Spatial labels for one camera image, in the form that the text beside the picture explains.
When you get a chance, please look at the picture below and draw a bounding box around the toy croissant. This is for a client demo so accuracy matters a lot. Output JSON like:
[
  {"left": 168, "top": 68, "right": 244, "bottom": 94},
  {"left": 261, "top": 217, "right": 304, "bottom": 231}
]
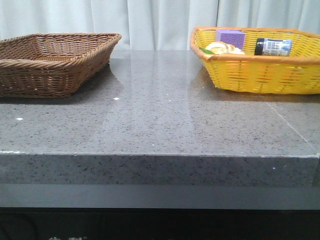
[{"left": 205, "top": 41, "right": 245, "bottom": 55}]

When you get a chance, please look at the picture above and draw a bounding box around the yellow woven basket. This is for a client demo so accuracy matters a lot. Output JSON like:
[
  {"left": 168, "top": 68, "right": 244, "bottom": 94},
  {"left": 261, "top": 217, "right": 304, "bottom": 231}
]
[{"left": 189, "top": 26, "right": 320, "bottom": 95}]

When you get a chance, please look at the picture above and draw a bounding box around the purple foam cube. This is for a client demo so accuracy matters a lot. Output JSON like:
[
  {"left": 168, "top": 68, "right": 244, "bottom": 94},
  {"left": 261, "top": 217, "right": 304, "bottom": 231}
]
[{"left": 215, "top": 29, "right": 246, "bottom": 50}]

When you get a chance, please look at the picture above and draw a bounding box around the toy carrot with leaf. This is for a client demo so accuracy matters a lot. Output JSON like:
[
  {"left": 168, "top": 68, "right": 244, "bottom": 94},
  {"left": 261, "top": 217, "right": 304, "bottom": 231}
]
[{"left": 198, "top": 46, "right": 215, "bottom": 55}]

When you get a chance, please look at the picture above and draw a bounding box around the white curtain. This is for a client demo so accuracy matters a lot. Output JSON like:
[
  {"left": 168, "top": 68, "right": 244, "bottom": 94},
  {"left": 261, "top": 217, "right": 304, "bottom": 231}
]
[{"left": 0, "top": 0, "right": 320, "bottom": 50}]

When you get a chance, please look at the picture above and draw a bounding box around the brown wicker basket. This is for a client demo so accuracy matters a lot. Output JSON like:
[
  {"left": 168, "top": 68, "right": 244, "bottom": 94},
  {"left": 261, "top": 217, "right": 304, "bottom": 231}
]
[{"left": 0, "top": 32, "right": 122, "bottom": 99}]

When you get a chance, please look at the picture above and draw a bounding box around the dark jar with label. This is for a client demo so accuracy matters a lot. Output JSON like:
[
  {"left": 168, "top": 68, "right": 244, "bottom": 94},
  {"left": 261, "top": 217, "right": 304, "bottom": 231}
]
[{"left": 254, "top": 38, "right": 292, "bottom": 57}]

